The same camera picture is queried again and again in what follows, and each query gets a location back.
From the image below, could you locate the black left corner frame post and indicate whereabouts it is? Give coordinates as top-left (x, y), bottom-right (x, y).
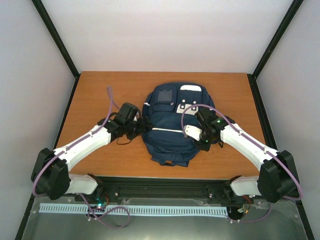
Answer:
top-left (30, 0), bottom-right (81, 78)

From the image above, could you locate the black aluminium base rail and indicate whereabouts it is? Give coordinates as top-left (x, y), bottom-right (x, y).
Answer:
top-left (80, 177), bottom-right (254, 207)

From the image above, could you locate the navy blue student backpack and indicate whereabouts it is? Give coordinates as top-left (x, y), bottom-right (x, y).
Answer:
top-left (142, 82), bottom-right (215, 167)

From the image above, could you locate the light blue slotted cable duct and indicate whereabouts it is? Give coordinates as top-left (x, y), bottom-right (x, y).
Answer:
top-left (38, 203), bottom-right (228, 218)

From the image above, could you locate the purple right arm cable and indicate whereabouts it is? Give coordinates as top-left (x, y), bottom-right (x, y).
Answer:
top-left (180, 103), bottom-right (304, 224)

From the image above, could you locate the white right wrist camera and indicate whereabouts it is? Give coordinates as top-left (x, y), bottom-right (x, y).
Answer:
top-left (183, 125), bottom-right (202, 141)

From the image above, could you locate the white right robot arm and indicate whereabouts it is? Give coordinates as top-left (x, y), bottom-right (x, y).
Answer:
top-left (185, 108), bottom-right (302, 203)

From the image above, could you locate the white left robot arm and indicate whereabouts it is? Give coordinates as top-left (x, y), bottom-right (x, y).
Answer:
top-left (31, 103), bottom-right (152, 202)

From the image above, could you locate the black right corner frame post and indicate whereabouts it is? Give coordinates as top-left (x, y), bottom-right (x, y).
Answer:
top-left (251, 0), bottom-right (305, 78)

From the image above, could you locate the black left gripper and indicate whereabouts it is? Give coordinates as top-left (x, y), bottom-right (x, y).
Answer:
top-left (125, 117), bottom-right (155, 141)

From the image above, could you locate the black corner frame post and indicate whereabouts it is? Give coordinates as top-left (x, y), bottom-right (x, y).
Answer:
top-left (30, 0), bottom-right (81, 78)
top-left (251, 0), bottom-right (305, 78)

